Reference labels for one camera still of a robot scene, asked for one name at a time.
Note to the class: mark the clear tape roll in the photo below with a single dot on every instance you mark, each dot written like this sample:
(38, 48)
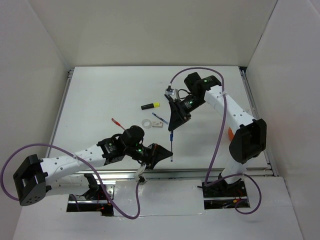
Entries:
(146, 123)

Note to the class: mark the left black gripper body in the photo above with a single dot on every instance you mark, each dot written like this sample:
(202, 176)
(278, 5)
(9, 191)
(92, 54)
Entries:
(142, 153)

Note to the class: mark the aluminium table frame rail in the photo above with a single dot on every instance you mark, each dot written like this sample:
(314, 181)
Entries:
(95, 95)

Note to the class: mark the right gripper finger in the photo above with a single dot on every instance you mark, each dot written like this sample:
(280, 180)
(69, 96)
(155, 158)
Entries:
(174, 106)
(177, 117)

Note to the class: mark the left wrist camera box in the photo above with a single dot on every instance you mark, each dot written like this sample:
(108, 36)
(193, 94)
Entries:
(139, 175)

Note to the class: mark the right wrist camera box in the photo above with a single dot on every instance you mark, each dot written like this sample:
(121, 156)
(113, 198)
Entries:
(170, 91)

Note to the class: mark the orange round organizer container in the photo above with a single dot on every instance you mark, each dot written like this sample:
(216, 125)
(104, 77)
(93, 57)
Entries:
(230, 134)

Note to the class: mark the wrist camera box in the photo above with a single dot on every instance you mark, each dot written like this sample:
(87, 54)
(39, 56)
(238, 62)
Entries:
(139, 175)
(170, 91)

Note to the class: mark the white staples box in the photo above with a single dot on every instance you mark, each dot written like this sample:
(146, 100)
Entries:
(156, 124)

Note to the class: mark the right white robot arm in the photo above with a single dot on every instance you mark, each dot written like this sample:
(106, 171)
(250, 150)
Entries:
(249, 134)

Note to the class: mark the dark blue gel pen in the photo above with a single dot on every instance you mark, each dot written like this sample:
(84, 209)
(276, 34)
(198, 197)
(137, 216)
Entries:
(171, 145)

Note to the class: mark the red gel pen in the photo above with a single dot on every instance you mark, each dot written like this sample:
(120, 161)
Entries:
(117, 123)

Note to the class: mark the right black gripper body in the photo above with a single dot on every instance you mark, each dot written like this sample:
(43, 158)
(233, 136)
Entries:
(186, 106)

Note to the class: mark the yellow cap black highlighter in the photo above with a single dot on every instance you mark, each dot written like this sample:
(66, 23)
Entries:
(150, 106)

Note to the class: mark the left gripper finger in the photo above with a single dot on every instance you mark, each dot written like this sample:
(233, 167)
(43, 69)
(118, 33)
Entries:
(151, 165)
(161, 153)

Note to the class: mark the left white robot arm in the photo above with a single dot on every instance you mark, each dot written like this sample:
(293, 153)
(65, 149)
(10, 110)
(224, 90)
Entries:
(35, 177)

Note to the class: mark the blue clear barrel pen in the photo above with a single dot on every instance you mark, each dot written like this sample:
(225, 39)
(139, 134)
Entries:
(160, 118)

